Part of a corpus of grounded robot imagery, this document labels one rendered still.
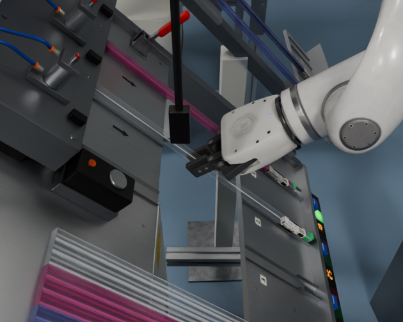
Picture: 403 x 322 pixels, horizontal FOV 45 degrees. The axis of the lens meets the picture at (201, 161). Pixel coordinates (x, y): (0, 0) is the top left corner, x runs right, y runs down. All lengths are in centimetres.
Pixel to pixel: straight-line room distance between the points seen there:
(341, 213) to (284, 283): 115
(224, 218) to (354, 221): 58
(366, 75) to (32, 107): 36
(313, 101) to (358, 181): 143
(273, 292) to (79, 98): 42
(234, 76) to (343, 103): 62
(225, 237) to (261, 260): 88
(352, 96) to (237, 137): 19
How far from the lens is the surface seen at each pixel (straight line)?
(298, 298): 85
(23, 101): 51
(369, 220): 196
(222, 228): 162
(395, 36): 58
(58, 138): 51
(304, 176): 104
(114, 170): 55
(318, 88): 67
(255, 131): 69
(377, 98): 58
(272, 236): 86
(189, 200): 192
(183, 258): 139
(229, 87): 120
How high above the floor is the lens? 150
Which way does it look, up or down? 47 degrees down
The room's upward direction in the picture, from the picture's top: straight up
